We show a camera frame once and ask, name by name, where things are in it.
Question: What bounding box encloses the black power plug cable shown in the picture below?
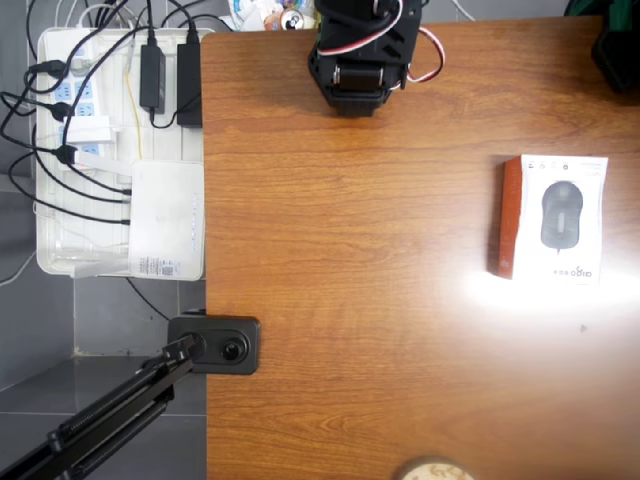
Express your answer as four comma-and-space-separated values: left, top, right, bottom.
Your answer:
0, 92, 75, 124
22, 58, 70, 96
0, 119, 77, 165

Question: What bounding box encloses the red white servo cable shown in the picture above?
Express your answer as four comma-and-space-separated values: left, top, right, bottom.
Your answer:
317, 0, 447, 84

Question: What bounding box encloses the crumpled plastic bag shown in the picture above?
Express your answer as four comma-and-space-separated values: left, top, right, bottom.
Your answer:
227, 0, 321, 33

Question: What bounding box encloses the orange white mouse box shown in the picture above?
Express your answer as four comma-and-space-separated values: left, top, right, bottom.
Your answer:
488, 154, 610, 287

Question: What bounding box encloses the white cable tray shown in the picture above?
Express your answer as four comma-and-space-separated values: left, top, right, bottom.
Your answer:
35, 27, 207, 280

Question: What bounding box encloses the white router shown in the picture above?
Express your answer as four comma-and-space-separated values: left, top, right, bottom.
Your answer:
73, 152, 206, 282

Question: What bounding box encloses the narrow black power adapter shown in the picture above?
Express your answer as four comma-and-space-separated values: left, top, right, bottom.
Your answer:
139, 43, 168, 113

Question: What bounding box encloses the white power strip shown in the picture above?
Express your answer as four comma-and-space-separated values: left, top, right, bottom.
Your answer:
42, 30, 104, 162

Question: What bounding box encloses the white charger plug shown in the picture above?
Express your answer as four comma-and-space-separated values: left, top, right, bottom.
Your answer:
66, 115, 113, 145

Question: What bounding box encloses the black stand clamp base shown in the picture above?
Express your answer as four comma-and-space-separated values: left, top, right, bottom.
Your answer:
166, 313, 262, 376

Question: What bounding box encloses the drink can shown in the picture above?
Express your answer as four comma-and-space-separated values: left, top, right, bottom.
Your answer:
279, 8, 306, 32

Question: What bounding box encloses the wide black power adapter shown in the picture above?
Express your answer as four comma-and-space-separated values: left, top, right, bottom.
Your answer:
176, 43, 204, 128

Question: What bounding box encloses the round wooden coaster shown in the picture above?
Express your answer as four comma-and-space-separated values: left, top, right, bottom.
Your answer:
394, 455, 476, 480

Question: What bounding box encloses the thin yellow cable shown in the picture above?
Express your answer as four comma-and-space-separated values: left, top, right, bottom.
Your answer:
124, 64, 144, 160

